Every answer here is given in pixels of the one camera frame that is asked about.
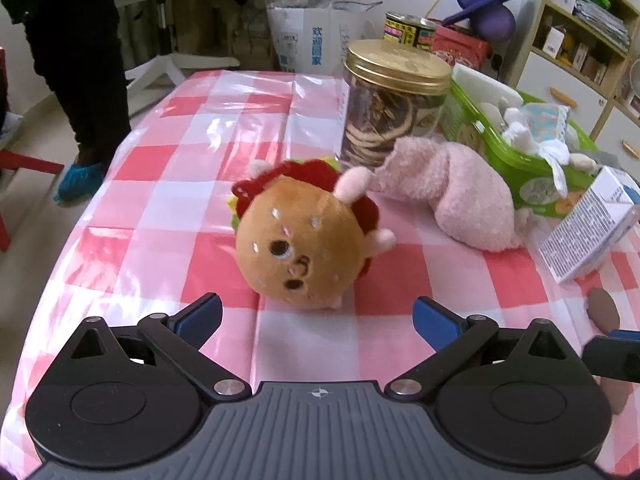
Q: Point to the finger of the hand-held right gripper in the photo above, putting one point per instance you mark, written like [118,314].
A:
[612,355]

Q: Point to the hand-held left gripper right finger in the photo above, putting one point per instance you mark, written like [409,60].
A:
[435,325]

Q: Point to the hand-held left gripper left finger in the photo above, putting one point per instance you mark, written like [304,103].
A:
[200,317]

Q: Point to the hamburger plush toy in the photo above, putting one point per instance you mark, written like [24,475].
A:
[300,240]

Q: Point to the green plastic box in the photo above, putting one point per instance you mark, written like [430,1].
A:
[500,160]

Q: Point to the white pebble cushion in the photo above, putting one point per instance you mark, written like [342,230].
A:
[487,112]

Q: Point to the light blue cloth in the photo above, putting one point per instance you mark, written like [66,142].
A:
[545,117]

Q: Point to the brown oval pad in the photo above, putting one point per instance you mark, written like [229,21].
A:
[604,310]
[616,397]

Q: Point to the red white checkered tablecloth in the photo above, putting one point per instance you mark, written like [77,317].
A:
[150,210]

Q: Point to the blue white milk carton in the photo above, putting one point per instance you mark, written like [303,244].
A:
[585,225]

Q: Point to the pink plush toy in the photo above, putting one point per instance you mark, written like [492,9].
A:
[470,195]

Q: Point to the grey pebble cushion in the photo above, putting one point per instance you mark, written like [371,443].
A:
[581,160]

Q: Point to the glass jar gold lid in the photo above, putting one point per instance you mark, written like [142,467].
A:
[395,110]

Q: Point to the grey white office chair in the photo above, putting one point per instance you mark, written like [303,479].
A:
[160,62]

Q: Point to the red snack bucket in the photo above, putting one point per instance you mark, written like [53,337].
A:
[460,45]

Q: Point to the black yellow tin can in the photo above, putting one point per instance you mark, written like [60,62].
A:
[426,35]
[400,30]

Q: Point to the small cardboard boxes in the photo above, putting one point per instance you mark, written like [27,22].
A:
[590,62]

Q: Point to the white bag blue print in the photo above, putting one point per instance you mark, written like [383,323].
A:
[310,45]

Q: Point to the yellow toy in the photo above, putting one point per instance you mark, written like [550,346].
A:
[566,50]

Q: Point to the small white box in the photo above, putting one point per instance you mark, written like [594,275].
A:
[553,42]

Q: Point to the purple jump ball toy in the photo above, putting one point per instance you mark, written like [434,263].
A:
[492,20]

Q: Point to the wooden cabinet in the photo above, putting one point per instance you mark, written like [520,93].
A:
[537,20]

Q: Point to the stack of papers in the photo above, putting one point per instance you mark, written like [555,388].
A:
[602,22]

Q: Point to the red chair frame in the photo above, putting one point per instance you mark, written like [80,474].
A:
[30,162]

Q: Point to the wall socket with plug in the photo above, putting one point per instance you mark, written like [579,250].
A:
[496,62]

